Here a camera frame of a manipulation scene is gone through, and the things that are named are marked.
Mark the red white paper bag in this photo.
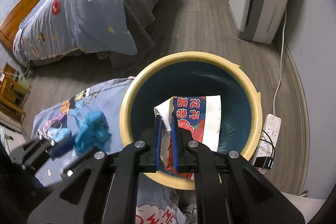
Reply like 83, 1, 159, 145
154, 95, 222, 174

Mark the light blue mask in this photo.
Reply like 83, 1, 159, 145
47, 127, 72, 143

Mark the blue glove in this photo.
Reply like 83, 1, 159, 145
73, 111, 112, 156

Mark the wooden stool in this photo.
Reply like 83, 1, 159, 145
1, 76, 30, 121

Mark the white power strip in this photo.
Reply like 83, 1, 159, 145
252, 114, 281, 174

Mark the yellow teal trash bin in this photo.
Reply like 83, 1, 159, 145
120, 51, 263, 190

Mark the blue cartoon cushion cover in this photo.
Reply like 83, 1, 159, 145
32, 77, 193, 223

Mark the blue cartoon bed duvet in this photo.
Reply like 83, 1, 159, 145
12, 0, 174, 67

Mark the pink snack wrapper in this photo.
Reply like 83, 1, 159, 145
37, 117, 64, 139

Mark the white purifier power cord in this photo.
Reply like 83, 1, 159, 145
273, 9, 288, 115

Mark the wooden bed headboard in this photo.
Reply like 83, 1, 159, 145
0, 0, 40, 51

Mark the small green white bin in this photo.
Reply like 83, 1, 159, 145
12, 71, 31, 89

